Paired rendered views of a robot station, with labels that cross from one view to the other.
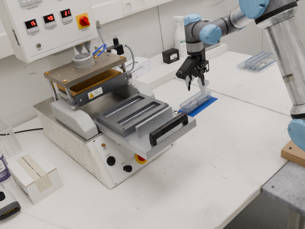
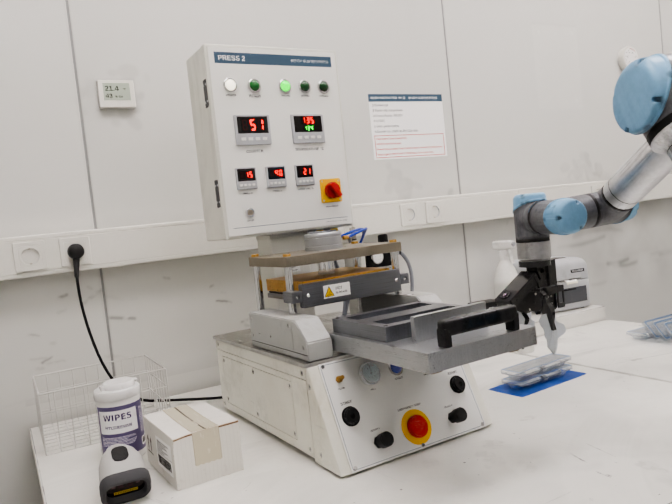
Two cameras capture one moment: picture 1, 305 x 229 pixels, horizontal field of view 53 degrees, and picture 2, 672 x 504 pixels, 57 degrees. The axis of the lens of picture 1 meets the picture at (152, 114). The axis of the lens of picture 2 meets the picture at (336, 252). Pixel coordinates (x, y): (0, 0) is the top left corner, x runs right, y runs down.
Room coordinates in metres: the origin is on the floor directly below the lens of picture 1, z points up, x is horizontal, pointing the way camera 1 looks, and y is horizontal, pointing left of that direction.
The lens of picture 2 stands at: (-0.17, 0.06, 1.17)
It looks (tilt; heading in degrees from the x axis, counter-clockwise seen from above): 3 degrees down; 6
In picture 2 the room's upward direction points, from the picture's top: 6 degrees counter-clockwise
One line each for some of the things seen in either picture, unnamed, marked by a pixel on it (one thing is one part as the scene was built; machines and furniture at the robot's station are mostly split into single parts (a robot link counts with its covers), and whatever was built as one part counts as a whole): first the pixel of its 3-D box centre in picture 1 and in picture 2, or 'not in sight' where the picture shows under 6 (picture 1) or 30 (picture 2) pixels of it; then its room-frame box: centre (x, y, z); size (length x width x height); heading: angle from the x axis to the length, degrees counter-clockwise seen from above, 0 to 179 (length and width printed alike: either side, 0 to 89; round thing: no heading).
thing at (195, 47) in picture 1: (194, 45); (532, 251); (1.30, -0.24, 1.05); 0.08 x 0.08 x 0.05
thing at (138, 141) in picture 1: (141, 119); (422, 328); (0.89, 0.04, 0.97); 0.30 x 0.22 x 0.08; 37
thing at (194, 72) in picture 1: (196, 62); (538, 285); (1.30, -0.24, 0.97); 0.09 x 0.08 x 0.12; 129
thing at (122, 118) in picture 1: (132, 112); (404, 319); (0.92, 0.07, 0.98); 0.20 x 0.17 x 0.03; 127
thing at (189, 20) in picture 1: (193, 28); (531, 217); (1.30, -0.24, 1.13); 0.09 x 0.08 x 0.11; 21
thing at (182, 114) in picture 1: (169, 127); (479, 324); (0.78, -0.04, 0.99); 0.15 x 0.02 x 0.04; 127
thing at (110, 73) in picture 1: (89, 74); (329, 269); (1.14, 0.22, 1.07); 0.22 x 0.17 x 0.10; 127
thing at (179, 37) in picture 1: (180, 36); (507, 278); (1.89, -0.26, 0.92); 0.09 x 0.08 x 0.25; 39
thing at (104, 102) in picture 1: (92, 103); (325, 333); (1.16, 0.24, 0.93); 0.46 x 0.35 x 0.01; 37
